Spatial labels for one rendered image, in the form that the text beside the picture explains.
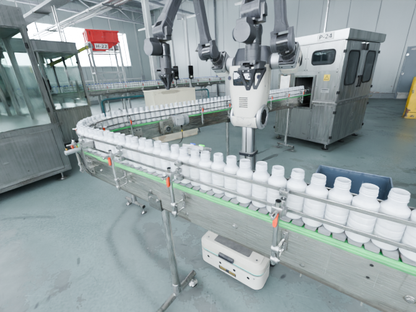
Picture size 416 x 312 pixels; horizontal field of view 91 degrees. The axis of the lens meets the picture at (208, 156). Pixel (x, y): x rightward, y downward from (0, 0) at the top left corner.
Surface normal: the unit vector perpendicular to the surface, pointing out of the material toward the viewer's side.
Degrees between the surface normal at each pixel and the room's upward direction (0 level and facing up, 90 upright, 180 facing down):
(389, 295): 90
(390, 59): 90
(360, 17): 90
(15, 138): 90
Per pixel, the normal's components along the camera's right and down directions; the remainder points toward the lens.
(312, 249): -0.59, 0.33
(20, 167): 0.81, 0.17
